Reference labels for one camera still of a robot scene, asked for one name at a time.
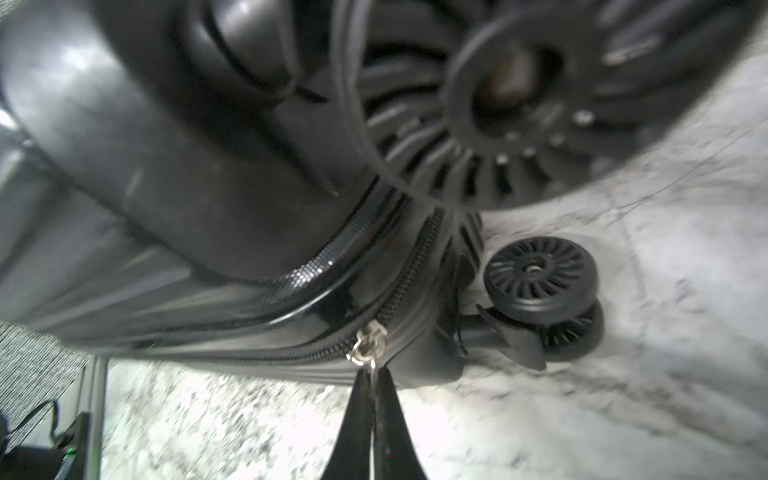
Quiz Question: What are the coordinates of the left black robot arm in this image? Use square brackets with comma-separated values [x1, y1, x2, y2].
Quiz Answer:
[1, 400, 91, 480]

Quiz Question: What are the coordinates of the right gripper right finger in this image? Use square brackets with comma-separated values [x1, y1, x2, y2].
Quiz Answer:
[372, 367, 427, 480]

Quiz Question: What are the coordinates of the silver zipper slider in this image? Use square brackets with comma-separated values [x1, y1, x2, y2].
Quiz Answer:
[346, 319, 388, 370]

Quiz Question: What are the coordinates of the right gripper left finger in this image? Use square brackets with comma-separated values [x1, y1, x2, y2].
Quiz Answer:
[321, 368, 374, 480]

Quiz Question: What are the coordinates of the black hard-shell suitcase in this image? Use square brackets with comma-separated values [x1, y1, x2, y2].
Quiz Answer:
[1, 1, 767, 387]

